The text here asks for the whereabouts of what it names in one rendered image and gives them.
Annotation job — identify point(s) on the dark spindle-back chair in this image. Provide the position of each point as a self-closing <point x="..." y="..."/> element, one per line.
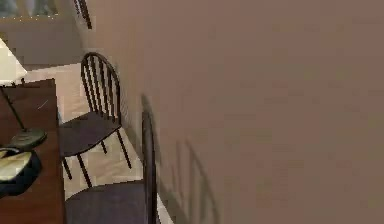
<point x="87" y="131"/>
<point x="110" y="203"/>

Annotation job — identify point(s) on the black table lamp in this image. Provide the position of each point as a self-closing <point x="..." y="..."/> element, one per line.
<point x="28" y="137"/>

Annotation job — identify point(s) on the brown wooden table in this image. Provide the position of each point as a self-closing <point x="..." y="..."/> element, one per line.
<point x="36" y="186"/>

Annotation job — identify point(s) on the black bowl with pale contents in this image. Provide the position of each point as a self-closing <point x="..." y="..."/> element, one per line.
<point x="16" y="168"/>

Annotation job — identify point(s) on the window with pale frame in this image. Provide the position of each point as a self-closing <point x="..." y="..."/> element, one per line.
<point x="28" y="8"/>

